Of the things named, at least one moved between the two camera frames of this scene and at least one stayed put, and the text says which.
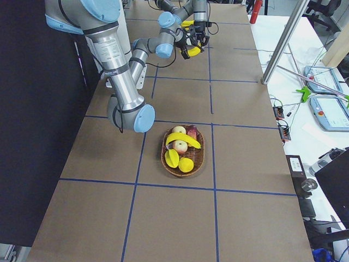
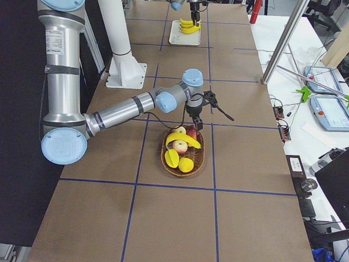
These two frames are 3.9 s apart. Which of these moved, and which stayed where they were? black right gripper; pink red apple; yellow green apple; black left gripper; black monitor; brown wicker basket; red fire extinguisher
Moved: black left gripper; black right gripper
Stayed: red fire extinguisher; black monitor; pink red apple; yellow green apple; brown wicker basket
